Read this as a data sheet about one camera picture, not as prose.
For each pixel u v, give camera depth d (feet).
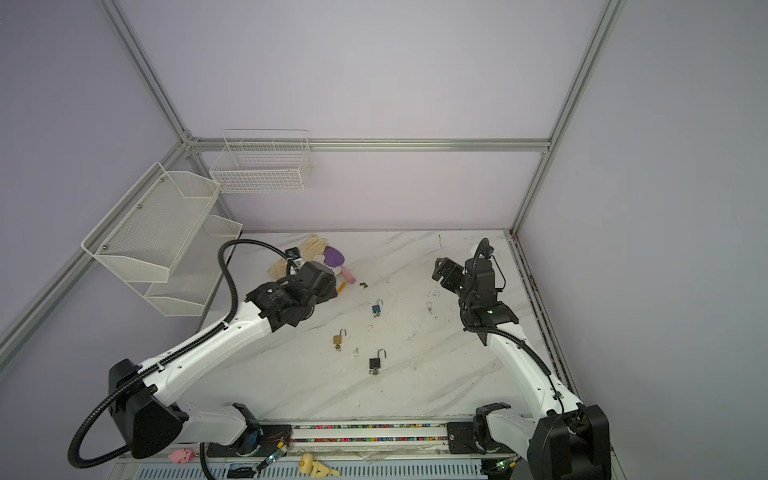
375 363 2.82
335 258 3.67
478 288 1.94
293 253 2.20
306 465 2.25
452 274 2.35
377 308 3.22
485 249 2.27
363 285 3.42
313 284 1.92
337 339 2.97
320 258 3.63
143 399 1.28
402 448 2.40
